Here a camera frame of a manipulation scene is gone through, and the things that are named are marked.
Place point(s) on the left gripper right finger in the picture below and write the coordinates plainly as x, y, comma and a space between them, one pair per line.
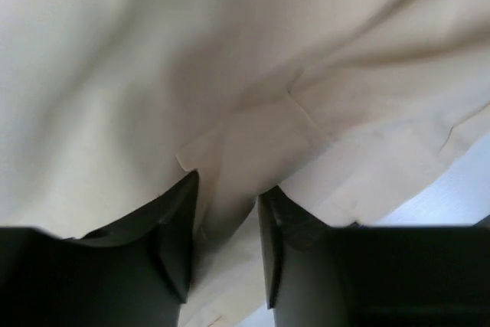
318, 275

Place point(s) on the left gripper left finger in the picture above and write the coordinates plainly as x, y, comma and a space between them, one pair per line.
135, 271

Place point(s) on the beige trousers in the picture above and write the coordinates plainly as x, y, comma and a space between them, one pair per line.
352, 106

